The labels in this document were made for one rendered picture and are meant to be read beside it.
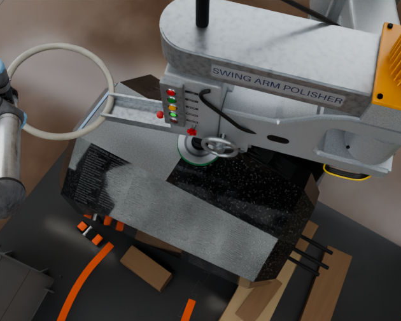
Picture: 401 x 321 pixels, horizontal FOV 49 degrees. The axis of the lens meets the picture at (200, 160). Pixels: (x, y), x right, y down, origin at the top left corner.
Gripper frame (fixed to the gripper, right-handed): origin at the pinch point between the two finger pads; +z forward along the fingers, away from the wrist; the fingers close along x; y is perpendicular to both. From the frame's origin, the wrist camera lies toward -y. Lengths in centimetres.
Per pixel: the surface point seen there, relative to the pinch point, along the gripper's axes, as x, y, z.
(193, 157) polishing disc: 77, 41, -3
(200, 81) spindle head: 67, 37, -71
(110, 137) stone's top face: 42.4, 20.7, 8.9
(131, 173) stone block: 49, 40, 9
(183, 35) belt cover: 61, 28, -84
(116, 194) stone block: 41, 46, 20
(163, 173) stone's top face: 63, 45, 3
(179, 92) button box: 61, 36, -64
